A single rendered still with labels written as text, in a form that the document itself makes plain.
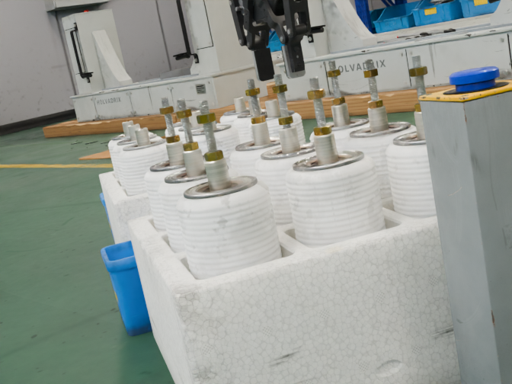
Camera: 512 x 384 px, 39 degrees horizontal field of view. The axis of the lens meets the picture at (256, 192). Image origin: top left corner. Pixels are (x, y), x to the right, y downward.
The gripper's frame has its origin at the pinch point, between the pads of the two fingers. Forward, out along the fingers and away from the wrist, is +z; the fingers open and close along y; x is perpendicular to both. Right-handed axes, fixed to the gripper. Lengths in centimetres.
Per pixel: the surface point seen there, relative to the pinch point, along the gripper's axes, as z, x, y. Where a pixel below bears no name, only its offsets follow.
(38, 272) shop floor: 35, -19, -83
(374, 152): 11.8, 7.6, 5.2
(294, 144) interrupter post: 9.1, -0.3, 0.6
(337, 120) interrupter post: 9.2, 12.8, -8.9
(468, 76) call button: 2.4, -0.9, 30.5
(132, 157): 11.2, -6.3, -41.9
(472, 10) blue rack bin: 10, 383, -349
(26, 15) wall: -65, 122, -653
